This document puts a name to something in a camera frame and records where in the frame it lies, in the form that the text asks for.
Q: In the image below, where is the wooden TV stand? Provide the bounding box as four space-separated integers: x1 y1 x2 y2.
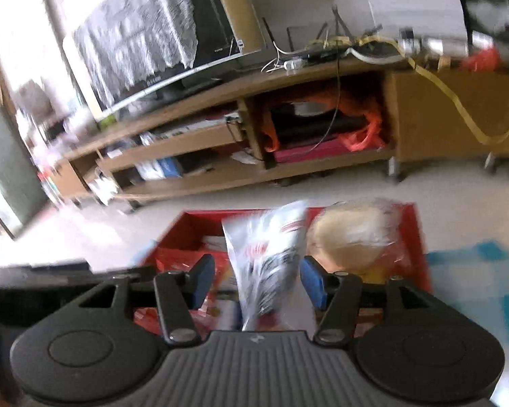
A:
46 59 509 206

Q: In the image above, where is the round white cake package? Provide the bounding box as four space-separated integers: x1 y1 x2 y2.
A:
307 198 411 283

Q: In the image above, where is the orange plastic bag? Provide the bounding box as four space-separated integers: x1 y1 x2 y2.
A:
260 88 387 153

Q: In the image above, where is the red cardboard box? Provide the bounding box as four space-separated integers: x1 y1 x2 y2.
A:
142 198 431 336

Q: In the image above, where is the silver white snack packet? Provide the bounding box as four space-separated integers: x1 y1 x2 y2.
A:
222 200 316 334

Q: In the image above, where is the blue white checkered tablecloth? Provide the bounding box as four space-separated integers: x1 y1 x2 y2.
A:
427 241 509 406

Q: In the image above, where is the television with lace cover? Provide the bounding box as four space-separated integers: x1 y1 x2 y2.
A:
63 0 265 120

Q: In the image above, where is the blue white carton box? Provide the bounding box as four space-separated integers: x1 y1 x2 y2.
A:
136 157 184 181

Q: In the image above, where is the yellow cable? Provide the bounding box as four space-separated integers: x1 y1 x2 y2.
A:
271 0 509 147

